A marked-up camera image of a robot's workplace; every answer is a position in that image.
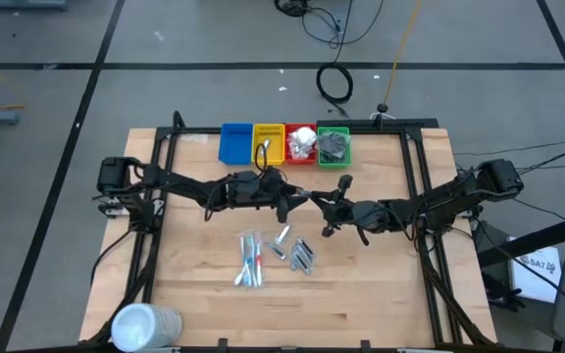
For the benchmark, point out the black metal bar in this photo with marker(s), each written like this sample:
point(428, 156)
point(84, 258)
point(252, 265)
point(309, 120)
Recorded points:
point(518, 245)

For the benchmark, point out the grey metal beam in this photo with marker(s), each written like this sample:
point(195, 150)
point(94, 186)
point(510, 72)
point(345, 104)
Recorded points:
point(22, 4)

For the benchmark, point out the bagged blue toothbrush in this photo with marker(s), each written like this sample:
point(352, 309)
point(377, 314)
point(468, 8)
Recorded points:
point(251, 257)
point(243, 260)

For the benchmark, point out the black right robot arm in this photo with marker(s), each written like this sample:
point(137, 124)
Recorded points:
point(459, 193)

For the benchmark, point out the black rig frame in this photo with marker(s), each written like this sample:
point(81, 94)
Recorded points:
point(199, 130)

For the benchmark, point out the yellow plastic basket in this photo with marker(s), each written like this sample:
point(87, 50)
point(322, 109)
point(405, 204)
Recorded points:
point(277, 142)

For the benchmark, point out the white cardboard box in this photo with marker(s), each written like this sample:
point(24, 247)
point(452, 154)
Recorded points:
point(540, 274)

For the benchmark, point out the green plastic basket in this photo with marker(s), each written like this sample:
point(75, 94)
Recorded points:
point(335, 166)

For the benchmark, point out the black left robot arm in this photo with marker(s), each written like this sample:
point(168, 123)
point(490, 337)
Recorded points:
point(184, 184)

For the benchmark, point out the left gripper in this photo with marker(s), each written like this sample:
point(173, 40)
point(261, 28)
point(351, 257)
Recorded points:
point(272, 191)

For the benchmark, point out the bagged red toothbrush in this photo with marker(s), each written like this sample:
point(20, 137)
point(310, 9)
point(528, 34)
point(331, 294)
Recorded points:
point(259, 257)

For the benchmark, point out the bagged white cotton balls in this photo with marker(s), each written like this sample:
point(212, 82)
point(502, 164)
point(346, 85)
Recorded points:
point(296, 149)
point(305, 135)

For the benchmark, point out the blue plastic basket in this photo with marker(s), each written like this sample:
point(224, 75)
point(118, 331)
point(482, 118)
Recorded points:
point(236, 142)

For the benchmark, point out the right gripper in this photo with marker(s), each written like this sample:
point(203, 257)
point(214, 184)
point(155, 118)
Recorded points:
point(346, 213)

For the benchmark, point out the red plastic basket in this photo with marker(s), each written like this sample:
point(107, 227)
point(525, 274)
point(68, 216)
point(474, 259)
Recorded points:
point(302, 161)

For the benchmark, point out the black table bracket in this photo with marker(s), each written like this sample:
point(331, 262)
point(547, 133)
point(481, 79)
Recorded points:
point(222, 343)
point(365, 344)

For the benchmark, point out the white wrapped roll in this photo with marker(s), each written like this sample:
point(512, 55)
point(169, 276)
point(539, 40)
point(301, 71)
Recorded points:
point(146, 326)

